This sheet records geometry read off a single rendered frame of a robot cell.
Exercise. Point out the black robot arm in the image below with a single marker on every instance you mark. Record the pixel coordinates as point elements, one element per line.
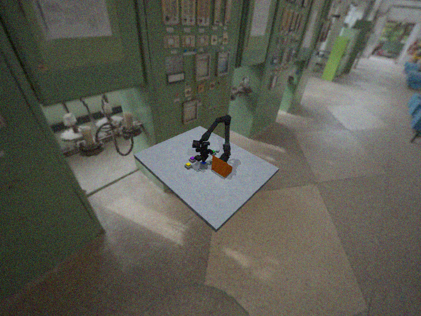
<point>226,147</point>

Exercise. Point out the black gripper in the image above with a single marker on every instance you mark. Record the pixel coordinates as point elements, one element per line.
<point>204,155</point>

